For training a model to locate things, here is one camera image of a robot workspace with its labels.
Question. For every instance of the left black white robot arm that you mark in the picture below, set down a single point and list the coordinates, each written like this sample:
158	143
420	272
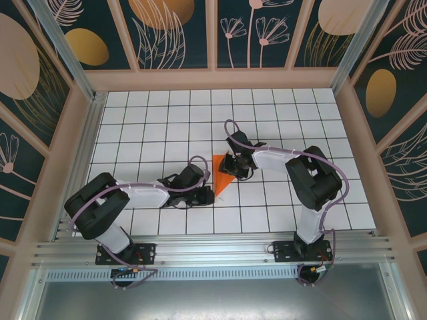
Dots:
90	213

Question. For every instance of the grey metal sheet shelf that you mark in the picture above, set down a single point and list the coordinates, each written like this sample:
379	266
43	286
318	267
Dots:
213	300

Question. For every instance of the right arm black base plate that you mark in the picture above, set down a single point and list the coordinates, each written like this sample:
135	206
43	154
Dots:
283	251

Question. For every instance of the yellow power connector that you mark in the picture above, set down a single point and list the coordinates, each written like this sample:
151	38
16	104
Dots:
314	268
135	270

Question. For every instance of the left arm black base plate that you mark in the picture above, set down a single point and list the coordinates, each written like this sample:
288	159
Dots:
146	253

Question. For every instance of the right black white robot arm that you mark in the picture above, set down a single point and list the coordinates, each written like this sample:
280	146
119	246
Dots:
317	186

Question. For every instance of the aluminium frame leg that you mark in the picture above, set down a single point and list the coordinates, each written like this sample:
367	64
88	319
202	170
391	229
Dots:
396	296
32	296

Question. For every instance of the aluminium corner post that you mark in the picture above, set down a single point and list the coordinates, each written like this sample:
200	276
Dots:
358	43
63	50

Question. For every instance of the long aluminium mounting rail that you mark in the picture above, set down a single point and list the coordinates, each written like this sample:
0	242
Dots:
213	250

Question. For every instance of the aluminium side rail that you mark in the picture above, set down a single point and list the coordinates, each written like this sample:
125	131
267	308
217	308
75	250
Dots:
80	166

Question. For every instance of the orange paper sheet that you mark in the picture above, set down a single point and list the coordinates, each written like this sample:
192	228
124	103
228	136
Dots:
220	181

